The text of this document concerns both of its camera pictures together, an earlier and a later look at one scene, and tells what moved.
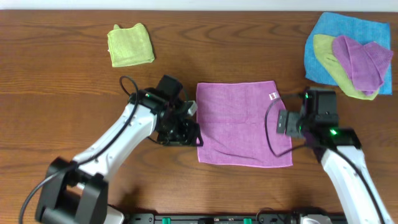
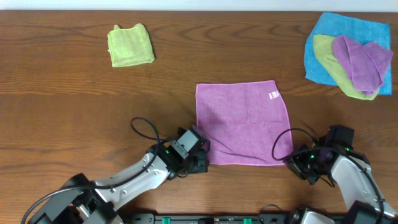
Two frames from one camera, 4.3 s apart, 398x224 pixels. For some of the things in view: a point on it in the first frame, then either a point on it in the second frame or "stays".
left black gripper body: [178, 129] -> [198, 163]
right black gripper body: [296, 127] -> [306, 165]
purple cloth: [237, 123] stays
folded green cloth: [130, 46] stays
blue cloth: [365, 32] stays
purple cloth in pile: [367, 63] stays
